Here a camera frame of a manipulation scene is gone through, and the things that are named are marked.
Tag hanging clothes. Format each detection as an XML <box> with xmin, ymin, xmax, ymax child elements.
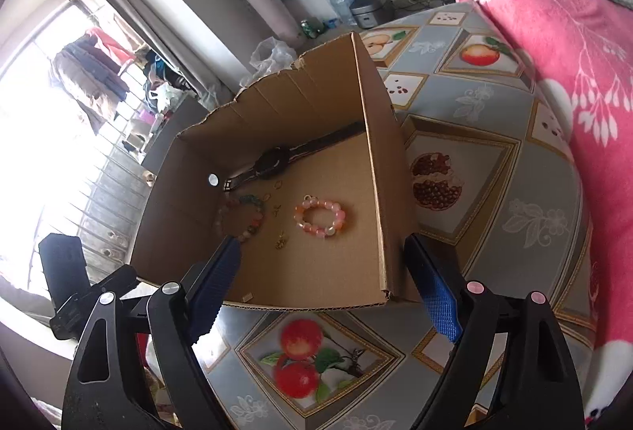
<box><xmin>49</xmin><ymin>27</ymin><xmax>136</xmax><ymax>134</ymax></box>

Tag grey curtain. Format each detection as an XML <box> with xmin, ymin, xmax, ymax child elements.
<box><xmin>57</xmin><ymin>0</ymin><xmax>238</xmax><ymax>109</ymax></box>

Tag brown cardboard box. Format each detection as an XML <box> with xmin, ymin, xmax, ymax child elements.
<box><xmin>129</xmin><ymin>31</ymin><xmax>421</xmax><ymax>312</ymax></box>

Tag pink floral blanket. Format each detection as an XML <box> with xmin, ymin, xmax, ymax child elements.
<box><xmin>452</xmin><ymin>0</ymin><xmax>633</xmax><ymax>430</ymax></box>

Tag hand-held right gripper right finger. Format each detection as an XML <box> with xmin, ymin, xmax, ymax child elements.
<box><xmin>403</xmin><ymin>233</ymin><xmax>584</xmax><ymax>430</ymax></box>

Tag pink bead bracelet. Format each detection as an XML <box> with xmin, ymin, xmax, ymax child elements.
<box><xmin>294</xmin><ymin>194</ymin><xmax>348</xmax><ymax>238</ymax></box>

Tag pale pink roll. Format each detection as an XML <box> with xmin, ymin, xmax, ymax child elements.
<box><xmin>231</xmin><ymin>0</ymin><xmax>305</xmax><ymax>50</ymax></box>

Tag window guard bars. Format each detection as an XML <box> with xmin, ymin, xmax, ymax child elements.
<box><xmin>0</xmin><ymin>138</ymin><xmax>159</xmax><ymax>282</ymax></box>

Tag black wrist watch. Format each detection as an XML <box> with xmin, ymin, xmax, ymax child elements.
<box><xmin>224</xmin><ymin>121</ymin><xmax>367</xmax><ymax>192</ymax></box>

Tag white plastic bag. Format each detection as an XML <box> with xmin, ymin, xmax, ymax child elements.
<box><xmin>240</xmin><ymin>37</ymin><xmax>298</xmax><ymax>87</ymax></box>

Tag multicolour bead bracelet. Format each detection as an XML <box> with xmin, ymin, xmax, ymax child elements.
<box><xmin>212</xmin><ymin>194</ymin><xmax>266</xmax><ymax>243</ymax></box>

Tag grey rice cooker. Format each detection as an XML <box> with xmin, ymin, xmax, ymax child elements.
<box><xmin>349</xmin><ymin>0</ymin><xmax>395</xmax><ymax>29</ymax></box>

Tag pile of clothes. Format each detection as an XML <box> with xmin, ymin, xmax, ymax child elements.
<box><xmin>141</xmin><ymin>49</ymin><xmax>189</xmax><ymax>114</ymax></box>

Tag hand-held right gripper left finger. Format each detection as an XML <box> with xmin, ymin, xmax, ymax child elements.
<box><xmin>62</xmin><ymin>236</ymin><xmax>243</xmax><ymax>430</ymax></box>

